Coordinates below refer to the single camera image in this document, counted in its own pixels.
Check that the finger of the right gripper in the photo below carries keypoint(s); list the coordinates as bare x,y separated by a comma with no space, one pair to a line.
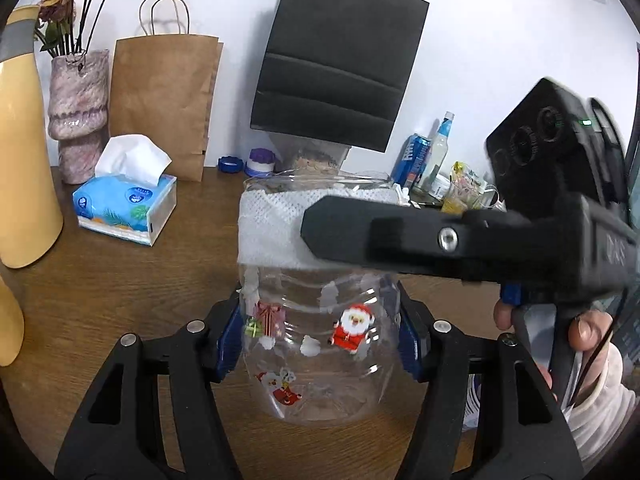
477,246

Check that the purple white small jar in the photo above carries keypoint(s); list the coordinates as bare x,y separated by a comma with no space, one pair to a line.
260,163

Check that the blue tissue box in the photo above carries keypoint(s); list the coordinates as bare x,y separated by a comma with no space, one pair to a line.
131,196

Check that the person's right hand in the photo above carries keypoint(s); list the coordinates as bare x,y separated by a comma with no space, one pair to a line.
584,336

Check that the brown paper bag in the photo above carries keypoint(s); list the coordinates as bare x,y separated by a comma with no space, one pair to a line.
163,86

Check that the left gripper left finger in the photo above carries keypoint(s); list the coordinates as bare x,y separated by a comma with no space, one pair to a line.
116,432

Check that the clear jar of grains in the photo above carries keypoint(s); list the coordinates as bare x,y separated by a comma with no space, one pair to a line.
306,154

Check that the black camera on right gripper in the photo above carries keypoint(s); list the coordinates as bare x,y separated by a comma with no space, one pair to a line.
547,149

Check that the clear plastic cup with stickers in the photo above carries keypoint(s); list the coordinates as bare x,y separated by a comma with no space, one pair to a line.
319,339

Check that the clear glass bottle blue cap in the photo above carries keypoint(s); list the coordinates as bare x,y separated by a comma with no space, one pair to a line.
436,154

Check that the black paper bag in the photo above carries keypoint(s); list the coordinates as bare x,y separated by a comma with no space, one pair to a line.
337,70

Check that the yellow mug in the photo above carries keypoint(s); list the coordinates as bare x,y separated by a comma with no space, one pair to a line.
11,325

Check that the yellow thermos jug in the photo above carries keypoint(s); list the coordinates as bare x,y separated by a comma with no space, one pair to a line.
31,216

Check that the pink ceramic vase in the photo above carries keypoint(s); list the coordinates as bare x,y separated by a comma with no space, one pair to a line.
78,112

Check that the glass of yellow drink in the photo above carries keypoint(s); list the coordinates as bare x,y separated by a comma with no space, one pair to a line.
466,195

